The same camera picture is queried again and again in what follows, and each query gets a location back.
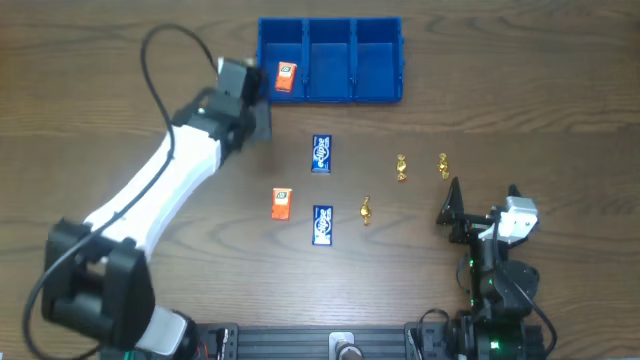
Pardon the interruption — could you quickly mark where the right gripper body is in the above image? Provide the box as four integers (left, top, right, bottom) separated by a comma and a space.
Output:
451, 213, 496, 246

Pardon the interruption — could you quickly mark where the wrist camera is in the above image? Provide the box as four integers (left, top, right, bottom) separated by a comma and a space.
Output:
217, 56, 252, 99
478, 195, 540, 246

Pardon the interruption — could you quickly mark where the blue tray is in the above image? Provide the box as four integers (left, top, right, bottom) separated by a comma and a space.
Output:
255, 16, 405, 105

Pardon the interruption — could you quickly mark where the blue candy pack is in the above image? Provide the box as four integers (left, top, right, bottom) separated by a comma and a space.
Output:
311, 204, 335, 247
310, 133, 333, 175

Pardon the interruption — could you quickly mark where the orange candy box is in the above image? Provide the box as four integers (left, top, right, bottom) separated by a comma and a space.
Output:
274, 61, 298, 93
270, 187, 294, 222

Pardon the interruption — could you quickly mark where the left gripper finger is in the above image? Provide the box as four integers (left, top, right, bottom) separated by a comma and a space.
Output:
252, 101, 274, 142

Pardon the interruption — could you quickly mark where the black cable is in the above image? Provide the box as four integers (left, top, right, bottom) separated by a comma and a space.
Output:
22, 23, 221, 360
514, 287, 559, 359

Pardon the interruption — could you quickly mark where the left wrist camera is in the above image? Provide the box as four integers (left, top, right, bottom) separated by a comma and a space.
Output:
217, 56, 252, 99

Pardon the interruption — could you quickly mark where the mounting rail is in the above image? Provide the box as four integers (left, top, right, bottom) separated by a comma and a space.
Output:
192, 322, 546, 360

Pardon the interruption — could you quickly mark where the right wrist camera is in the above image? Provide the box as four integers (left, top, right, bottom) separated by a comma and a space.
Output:
478, 195, 540, 246

